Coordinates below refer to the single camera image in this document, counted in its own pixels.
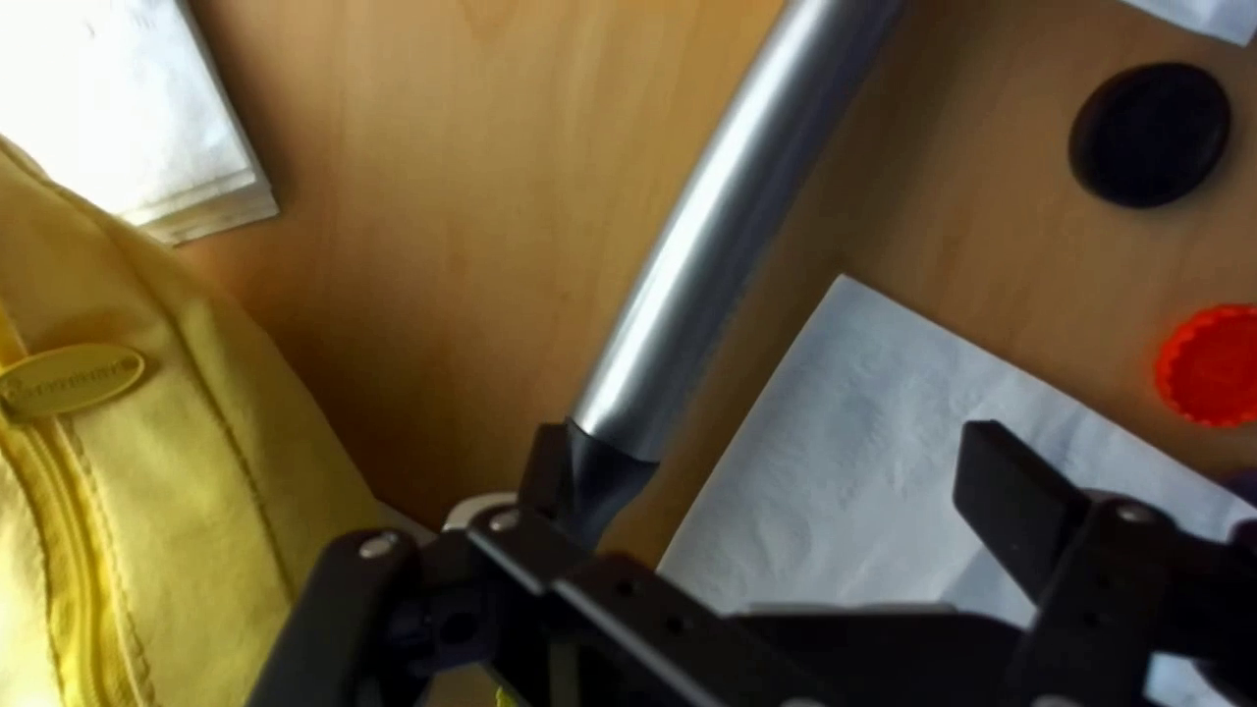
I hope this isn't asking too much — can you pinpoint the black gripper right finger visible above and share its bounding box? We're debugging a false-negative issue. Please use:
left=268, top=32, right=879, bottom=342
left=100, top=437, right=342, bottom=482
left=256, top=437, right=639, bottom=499
left=954, top=422, right=1257, bottom=707

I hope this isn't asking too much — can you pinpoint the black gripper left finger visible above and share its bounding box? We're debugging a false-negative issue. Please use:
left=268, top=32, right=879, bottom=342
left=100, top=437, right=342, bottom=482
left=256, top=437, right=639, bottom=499
left=248, top=489, right=840, bottom=707

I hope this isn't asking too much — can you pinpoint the white napkin near spatula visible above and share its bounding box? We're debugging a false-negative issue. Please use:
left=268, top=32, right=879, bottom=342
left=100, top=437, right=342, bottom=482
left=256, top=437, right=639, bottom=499
left=658, top=272, right=1257, bottom=707

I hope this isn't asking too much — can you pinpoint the red game disc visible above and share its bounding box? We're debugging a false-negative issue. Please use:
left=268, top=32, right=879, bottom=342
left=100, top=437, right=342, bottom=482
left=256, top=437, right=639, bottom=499
left=1150, top=302, right=1257, bottom=430

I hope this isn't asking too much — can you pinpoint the yellow pouch bag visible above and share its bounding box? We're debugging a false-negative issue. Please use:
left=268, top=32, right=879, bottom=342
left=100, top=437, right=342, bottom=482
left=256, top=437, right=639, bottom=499
left=0, top=151, right=387, bottom=707

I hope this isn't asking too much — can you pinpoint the dark game disc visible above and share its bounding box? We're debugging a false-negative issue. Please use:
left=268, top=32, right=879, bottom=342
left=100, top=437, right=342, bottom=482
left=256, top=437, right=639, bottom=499
left=1070, top=62, right=1234, bottom=210

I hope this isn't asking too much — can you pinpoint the crumpled white cloth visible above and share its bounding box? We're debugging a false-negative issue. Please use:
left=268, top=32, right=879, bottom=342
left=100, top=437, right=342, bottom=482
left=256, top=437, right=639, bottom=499
left=1126, top=0, right=1257, bottom=49

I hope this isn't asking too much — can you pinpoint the white napkin near cup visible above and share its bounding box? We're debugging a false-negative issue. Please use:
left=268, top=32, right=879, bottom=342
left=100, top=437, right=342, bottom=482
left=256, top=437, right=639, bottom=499
left=0, top=0, right=281, bottom=245

